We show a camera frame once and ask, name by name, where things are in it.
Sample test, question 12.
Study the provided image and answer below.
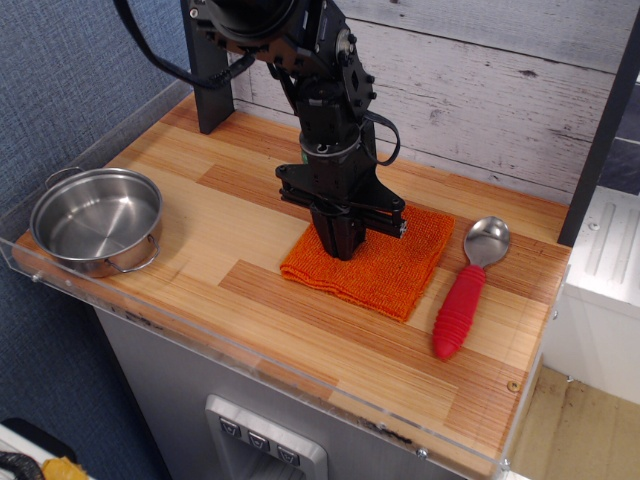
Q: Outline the grey toy fridge cabinet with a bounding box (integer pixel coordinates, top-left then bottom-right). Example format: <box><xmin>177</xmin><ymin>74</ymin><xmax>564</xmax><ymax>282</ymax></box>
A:
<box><xmin>97</xmin><ymin>310</ymin><xmax>455</xmax><ymax>479</ymax></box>

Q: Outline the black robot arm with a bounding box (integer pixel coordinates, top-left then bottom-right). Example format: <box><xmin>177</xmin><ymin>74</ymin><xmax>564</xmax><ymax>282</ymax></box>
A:
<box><xmin>189</xmin><ymin>1</ymin><xmax>406</xmax><ymax>261</ymax></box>

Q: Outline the orange towel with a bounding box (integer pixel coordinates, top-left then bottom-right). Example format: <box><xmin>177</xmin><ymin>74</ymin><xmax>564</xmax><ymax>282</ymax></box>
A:
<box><xmin>280</xmin><ymin>206</ymin><xmax>456</xmax><ymax>322</ymax></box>

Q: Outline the white toy sink unit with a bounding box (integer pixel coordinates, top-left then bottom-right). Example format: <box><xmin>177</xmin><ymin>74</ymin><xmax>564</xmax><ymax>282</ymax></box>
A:
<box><xmin>542</xmin><ymin>187</ymin><xmax>639</xmax><ymax>403</ymax></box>

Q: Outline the dark left vertical post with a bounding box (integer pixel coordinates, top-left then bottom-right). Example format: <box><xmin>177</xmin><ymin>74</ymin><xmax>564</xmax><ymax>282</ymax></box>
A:
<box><xmin>179</xmin><ymin>0</ymin><xmax>236</xmax><ymax>135</ymax></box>

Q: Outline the silver dispenser button panel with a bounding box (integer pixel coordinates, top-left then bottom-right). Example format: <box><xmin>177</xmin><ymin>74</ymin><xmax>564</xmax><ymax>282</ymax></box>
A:
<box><xmin>205</xmin><ymin>394</ymin><xmax>329</xmax><ymax>479</ymax></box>

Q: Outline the clear acrylic guard rail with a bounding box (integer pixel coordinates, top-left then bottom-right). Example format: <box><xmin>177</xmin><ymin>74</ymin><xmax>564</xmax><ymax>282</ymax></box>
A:
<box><xmin>1</xmin><ymin>98</ymin><xmax>569</xmax><ymax>479</ymax></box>

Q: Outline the black braided hose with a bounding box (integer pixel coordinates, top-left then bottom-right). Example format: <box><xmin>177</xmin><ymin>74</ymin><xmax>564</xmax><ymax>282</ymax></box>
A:
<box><xmin>0</xmin><ymin>451</ymin><xmax>46</xmax><ymax>480</ymax></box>

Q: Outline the dark vertical post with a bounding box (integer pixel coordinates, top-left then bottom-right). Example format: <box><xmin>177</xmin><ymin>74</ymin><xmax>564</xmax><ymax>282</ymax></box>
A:
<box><xmin>179</xmin><ymin>0</ymin><xmax>236</xmax><ymax>135</ymax></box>
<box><xmin>557</xmin><ymin>12</ymin><xmax>639</xmax><ymax>247</ymax></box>

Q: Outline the red handled metal spoon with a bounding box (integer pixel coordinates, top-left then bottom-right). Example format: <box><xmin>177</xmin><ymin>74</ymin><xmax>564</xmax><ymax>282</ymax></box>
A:
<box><xmin>432</xmin><ymin>216</ymin><xmax>511</xmax><ymax>360</ymax></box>

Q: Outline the stainless steel pot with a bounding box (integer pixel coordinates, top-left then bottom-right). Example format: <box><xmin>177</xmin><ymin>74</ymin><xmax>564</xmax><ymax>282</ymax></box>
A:
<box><xmin>30</xmin><ymin>167</ymin><xmax>163</xmax><ymax>278</ymax></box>

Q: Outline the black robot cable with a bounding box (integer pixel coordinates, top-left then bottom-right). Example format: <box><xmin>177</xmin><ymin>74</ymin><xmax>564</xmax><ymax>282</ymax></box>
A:
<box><xmin>112</xmin><ymin>0</ymin><xmax>402</xmax><ymax>168</ymax></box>

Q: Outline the yellow object bottom left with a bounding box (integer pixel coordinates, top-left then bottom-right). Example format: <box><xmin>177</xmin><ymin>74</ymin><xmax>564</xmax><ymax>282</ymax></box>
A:
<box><xmin>42</xmin><ymin>457</ymin><xmax>90</xmax><ymax>480</ymax></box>

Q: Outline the dark right vertical post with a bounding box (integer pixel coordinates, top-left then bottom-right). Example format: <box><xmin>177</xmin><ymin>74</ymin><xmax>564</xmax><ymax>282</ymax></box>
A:
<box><xmin>557</xmin><ymin>12</ymin><xmax>639</xmax><ymax>247</ymax></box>

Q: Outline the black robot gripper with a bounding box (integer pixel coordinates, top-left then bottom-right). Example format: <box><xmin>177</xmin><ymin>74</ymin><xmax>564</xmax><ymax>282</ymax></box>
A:
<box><xmin>275</xmin><ymin>146</ymin><xmax>406</xmax><ymax>261</ymax></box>

